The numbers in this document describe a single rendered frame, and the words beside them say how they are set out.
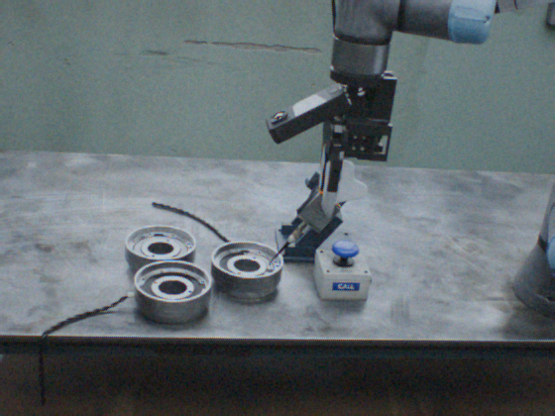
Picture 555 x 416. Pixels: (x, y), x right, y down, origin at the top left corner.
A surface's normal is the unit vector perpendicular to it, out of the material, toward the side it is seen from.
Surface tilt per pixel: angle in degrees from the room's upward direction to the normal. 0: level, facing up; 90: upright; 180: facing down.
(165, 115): 90
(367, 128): 90
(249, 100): 90
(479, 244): 0
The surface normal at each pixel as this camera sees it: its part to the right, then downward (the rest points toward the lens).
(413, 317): 0.10, -0.89
